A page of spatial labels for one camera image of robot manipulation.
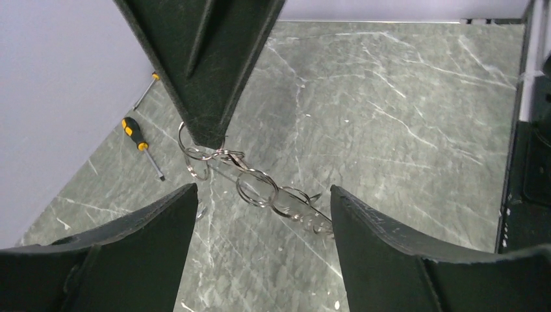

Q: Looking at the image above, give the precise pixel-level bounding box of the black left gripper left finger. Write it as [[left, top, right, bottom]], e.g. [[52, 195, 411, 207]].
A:
[[1, 183, 198, 311]]

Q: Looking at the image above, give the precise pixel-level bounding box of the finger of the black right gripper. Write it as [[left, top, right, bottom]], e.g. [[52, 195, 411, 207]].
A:
[[116, 0, 284, 149]]

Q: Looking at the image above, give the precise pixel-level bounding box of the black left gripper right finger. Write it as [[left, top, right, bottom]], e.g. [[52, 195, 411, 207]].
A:
[[330, 185, 550, 311]]

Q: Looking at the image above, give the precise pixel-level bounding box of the orange black screwdriver at wall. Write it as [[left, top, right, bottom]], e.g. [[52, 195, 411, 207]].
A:
[[132, 71, 160, 111]]

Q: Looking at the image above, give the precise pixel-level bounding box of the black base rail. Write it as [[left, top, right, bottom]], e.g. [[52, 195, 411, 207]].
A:
[[494, 1, 550, 254]]

